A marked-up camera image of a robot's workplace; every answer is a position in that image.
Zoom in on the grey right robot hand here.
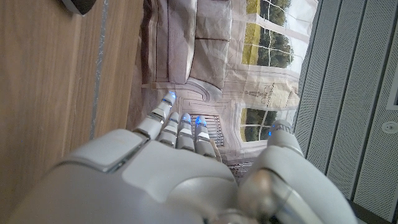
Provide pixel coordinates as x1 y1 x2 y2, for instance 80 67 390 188
6 91 358 224

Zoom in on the grey tape marking line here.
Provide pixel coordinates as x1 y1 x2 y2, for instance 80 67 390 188
89 0 109 141

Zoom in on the printed sofa backdrop cloth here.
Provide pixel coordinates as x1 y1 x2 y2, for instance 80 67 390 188
126 0 320 184

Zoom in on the white round ceiling fixture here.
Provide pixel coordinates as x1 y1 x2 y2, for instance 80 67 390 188
381 121 398 135

